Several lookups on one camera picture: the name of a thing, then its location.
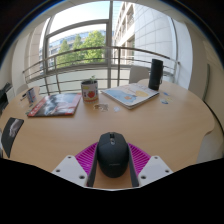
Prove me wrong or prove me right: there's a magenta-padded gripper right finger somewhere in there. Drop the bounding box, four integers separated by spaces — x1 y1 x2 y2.
127 142 174 188

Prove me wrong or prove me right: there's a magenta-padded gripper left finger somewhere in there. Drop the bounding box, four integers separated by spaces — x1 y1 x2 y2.
51 142 100 188

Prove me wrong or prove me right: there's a black computer mouse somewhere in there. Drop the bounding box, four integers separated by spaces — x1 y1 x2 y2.
96 131 130 179

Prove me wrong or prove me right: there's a red and grey magazine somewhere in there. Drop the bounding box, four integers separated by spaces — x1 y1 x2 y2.
26 92 83 118

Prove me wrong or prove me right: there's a white chair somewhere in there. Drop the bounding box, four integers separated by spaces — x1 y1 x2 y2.
15 83 30 96
128 65 151 84
196 128 224 164

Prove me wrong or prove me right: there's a printed white plant pot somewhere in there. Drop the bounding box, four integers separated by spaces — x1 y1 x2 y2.
80 75 100 103

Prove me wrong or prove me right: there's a printed white can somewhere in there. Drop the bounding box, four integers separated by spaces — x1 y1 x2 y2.
26 86 38 105

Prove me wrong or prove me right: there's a tall black speaker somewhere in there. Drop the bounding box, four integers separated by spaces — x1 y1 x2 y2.
148 58 164 92

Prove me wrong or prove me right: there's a black office printer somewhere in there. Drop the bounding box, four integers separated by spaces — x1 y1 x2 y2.
0 82 14 113

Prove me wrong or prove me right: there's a metal balcony railing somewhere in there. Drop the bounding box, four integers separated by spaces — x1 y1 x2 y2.
22 45 181 96

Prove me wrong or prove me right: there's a green tree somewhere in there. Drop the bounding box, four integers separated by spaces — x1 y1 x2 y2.
54 30 107 66

